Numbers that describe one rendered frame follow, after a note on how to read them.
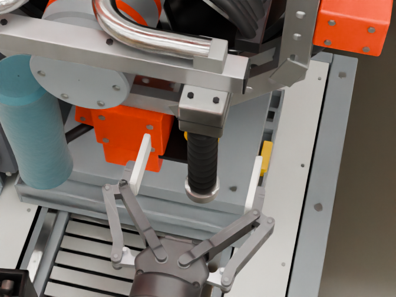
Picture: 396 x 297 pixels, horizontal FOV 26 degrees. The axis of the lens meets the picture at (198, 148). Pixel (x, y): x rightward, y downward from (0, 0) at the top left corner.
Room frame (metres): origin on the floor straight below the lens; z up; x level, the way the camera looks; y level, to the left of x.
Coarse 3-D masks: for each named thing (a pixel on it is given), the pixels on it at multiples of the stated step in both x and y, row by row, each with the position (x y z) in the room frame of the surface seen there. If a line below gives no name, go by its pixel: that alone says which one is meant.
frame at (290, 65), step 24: (288, 0) 0.70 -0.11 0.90; (312, 0) 0.70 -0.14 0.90; (288, 24) 0.70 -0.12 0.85; (312, 24) 0.70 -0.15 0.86; (264, 48) 0.76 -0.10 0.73; (288, 48) 0.70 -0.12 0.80; (312, 48) 0.73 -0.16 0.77; (264, 72) 0.71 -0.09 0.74; (288, 72) 0.70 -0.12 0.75; (144, 96) 0.75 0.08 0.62; (168, 96) 0.75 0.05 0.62; (240, 96) 0.71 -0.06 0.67
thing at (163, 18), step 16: (32, 0) 0.88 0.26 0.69; (48, 0) 0.90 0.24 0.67; (176, 0) 0.94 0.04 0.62; (192, 0) 0.94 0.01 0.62; (208, 0) 0.83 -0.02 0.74; (272, 0) 0.85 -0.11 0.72; (160, 16) 0.85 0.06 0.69; (176, 16) 0.91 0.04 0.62; (192, 16) 0.90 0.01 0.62; (208, 16) 0.89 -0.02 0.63; (224, 16) 0.83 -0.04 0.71; (272, 16) 0.81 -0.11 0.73; (192, 32) 0.87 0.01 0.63; (208, 32) 0.86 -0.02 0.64; (224, 32) 0.85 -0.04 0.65; (272, 32) 0.79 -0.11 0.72
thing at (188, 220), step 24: (264, 144) 0.93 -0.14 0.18; (264, 168) 0.87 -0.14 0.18; (24, 192) 0.83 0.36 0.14; (48, 192) 0.82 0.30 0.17; (72, 192) 0.83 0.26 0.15; (96, 192) 0.83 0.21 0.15; (96, 216) 0.80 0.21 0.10; (120, 216) 0.79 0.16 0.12; (168, 216) 0.77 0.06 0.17; (192, 216) 0.78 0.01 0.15; (216, 216) 0.78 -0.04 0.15; (240, 216) 0.78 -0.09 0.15; (240, 240) 0.73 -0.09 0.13
